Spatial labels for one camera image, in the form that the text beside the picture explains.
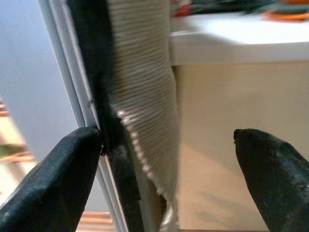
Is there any white countertop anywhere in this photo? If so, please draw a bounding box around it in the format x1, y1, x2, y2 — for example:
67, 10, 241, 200
169, 12, 309, 66

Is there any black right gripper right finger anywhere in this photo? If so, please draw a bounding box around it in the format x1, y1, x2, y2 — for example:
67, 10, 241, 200
233, 128, 309, 232

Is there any white fridge door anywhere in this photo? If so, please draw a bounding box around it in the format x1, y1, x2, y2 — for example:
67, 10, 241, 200
38, 0, 145, 232

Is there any cream counter cabinet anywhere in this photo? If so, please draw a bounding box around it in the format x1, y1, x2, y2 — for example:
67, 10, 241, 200
172, 63, 309, 232

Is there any orange plastic plate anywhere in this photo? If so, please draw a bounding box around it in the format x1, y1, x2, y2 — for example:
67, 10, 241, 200
263, 8, 309, 22

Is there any red packet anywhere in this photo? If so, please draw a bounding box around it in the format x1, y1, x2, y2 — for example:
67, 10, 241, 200
172, 0, 194, 17

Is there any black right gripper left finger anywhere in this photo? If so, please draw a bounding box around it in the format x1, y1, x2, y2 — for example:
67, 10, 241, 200
0, 127, 102, 232

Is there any grey small fridge body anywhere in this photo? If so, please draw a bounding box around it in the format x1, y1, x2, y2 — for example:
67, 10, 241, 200
0, 0, 83, 218

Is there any beige ribbed door strap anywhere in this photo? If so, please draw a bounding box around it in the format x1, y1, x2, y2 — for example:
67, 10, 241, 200
106, 0, 181, 232

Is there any wooden slat pallet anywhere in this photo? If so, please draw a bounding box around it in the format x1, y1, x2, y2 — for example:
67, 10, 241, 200
0, 96, 114, 232

